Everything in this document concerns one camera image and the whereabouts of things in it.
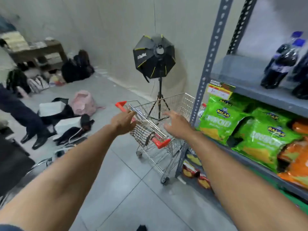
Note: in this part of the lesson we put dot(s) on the person's left hand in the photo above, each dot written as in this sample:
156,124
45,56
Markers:
122,123

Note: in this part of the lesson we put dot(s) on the person's right hand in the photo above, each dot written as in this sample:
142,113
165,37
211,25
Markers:
179,127

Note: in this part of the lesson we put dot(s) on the person's right thumb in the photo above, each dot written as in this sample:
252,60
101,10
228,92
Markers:
167,127

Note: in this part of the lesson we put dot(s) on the person's left fingers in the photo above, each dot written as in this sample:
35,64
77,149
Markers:
131,115

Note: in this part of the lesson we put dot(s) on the person's left forearm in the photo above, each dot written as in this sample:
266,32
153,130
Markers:
67,175

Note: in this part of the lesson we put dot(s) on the person's right forearm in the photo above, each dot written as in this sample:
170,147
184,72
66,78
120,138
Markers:
235,187

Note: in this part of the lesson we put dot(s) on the striped cloth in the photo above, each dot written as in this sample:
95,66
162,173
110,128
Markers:
142,134

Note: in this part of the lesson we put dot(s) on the black tripod light stand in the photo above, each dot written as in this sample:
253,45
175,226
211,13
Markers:
159,98

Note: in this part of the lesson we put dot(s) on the yellow snack packet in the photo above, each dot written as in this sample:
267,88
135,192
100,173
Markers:
194,158

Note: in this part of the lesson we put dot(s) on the red snack packet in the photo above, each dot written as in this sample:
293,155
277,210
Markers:
204,182
190,169

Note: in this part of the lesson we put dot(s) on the pink bag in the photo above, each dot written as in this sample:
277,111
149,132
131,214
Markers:
83,103

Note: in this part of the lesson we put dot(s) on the green chip packet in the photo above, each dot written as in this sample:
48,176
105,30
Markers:
272,115
217,120
262,144
240,101

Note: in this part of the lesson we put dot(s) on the black garment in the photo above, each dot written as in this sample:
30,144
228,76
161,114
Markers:
77,132

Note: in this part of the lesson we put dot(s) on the black octagonal softbox light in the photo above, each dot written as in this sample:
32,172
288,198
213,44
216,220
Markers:
154,57

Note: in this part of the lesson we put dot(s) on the black cloth bag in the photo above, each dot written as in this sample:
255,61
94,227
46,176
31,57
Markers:
68,113

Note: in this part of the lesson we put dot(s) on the yellow red shelf label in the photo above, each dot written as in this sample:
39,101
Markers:
220,90

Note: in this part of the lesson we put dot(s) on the white paper bag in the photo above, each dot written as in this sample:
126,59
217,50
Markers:
51,108
67,125

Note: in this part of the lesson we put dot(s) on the black backpack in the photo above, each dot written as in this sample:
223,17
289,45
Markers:
77,68
18,80

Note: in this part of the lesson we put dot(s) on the colourful plastic bag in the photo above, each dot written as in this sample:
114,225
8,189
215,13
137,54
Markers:
57,79

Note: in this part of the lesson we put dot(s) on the grey metal shelf rack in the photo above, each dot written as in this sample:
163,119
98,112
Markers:
211,52

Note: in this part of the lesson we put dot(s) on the person's black shoe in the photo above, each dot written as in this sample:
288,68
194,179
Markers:
142,228
41,141
27,137

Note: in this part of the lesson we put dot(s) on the striped white bag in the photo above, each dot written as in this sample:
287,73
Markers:
38,84

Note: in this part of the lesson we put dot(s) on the wooden table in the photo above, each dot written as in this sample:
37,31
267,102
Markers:
41,51

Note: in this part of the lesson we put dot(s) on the dark soda bottle blue cap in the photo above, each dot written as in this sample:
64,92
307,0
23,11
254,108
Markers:
284,46
279,66

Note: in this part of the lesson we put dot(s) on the black chair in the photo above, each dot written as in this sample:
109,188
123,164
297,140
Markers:
13,163

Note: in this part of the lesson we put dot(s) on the orange chip packet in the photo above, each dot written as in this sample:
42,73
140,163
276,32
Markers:
300,127
294,150
297,172

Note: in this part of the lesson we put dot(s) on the folded beige cloth stack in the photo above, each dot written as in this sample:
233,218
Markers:
14,40

